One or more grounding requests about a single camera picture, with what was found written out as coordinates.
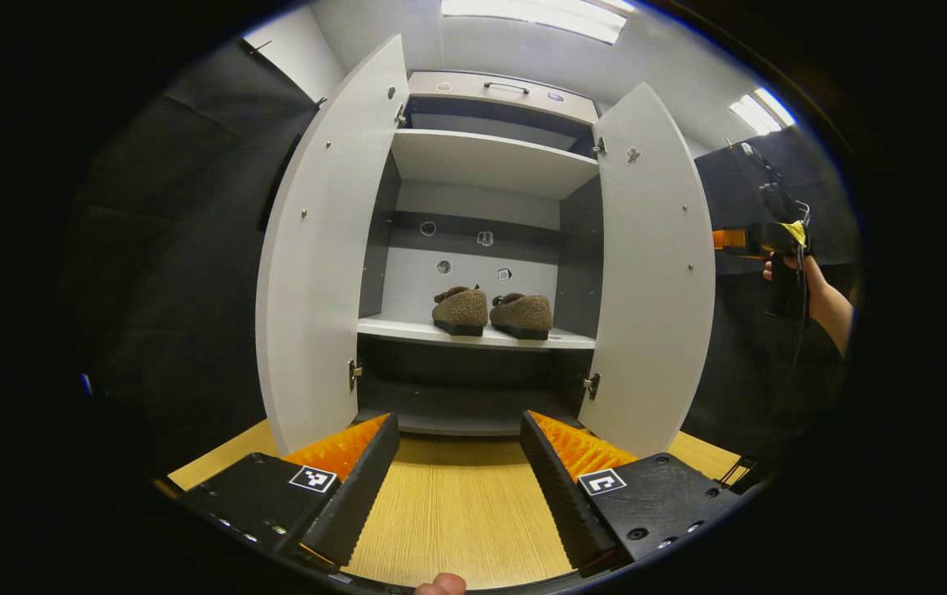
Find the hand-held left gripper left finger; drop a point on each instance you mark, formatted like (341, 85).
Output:
(362, 487)

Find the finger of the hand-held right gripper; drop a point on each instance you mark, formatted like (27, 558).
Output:
(730, 240)

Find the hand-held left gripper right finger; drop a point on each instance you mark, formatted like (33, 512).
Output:
(564, 496)

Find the white cabinet door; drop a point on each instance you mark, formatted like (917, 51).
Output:
(316, 264)
(655, 273)

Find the brown fuzzy shoe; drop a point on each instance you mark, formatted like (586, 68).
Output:
(461, 310)
(523, 314)

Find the white cabinet drawer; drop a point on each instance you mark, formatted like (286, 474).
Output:
(465, 99)

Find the rectangular ceiling light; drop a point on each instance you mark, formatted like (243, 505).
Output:
(535, 16)
(759, 110)

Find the black backdrop cloth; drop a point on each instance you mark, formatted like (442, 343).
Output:
(176, 248)

